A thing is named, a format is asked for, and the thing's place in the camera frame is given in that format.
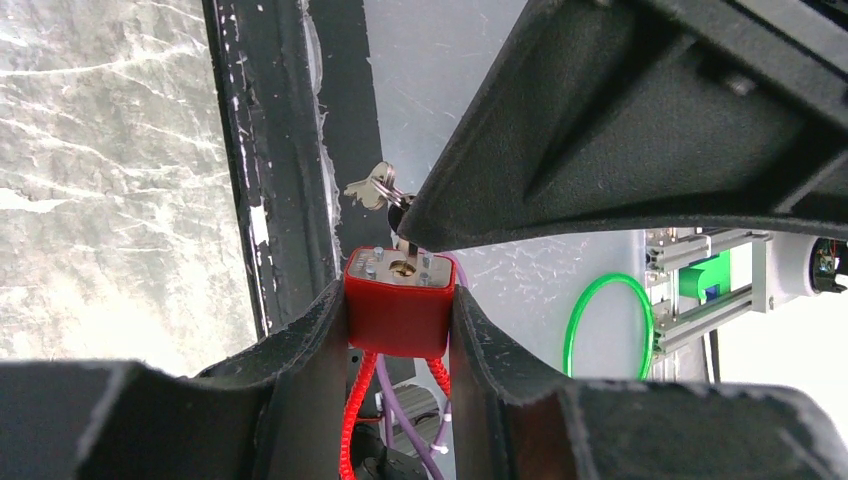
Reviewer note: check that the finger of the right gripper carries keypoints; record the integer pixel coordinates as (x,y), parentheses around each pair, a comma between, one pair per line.
(618,115)

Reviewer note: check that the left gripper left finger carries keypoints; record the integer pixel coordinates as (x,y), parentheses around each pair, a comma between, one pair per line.
(272,411)

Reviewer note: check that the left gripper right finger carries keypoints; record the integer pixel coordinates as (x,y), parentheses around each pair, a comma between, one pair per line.
(515,417)

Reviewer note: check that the red cable lock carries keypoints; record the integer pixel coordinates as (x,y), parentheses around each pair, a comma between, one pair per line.
(399,307)

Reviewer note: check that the silver key bunch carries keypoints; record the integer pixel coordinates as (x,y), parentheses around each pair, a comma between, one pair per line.
(375,191)

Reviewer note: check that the green plastic block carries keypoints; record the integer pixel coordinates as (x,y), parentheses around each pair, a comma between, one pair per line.
(707,279)

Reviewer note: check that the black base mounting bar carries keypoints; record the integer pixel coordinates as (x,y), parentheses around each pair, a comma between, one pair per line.
(299,116)

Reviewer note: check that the aluminium frame rail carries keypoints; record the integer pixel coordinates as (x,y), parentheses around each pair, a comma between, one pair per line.
(686,330)

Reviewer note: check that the green cable lock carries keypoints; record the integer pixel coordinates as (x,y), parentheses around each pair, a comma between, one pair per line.
(612,315)

